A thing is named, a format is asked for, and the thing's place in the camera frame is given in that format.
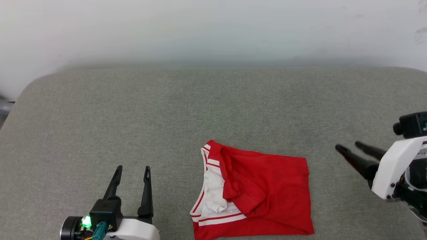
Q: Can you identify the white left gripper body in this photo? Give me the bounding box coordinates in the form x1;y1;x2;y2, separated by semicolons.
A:
105;216;161;240

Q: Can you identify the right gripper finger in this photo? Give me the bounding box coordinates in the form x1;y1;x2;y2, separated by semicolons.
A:
335;144;379;181
355;141;388;161

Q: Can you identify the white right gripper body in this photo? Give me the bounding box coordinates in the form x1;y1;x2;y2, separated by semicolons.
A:
371;136;427;201

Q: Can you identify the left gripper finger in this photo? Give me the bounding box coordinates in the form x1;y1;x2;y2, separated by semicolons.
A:
103;165;123;201
137;166;154;219

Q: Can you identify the red and white jersey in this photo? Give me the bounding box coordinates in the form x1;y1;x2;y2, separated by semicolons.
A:
189;140;315;240

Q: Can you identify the grey fabric sofa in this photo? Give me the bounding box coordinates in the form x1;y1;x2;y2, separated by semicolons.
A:
0;67;427;240

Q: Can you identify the teal cable connector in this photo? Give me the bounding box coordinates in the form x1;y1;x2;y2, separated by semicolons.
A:
91;222;109;240

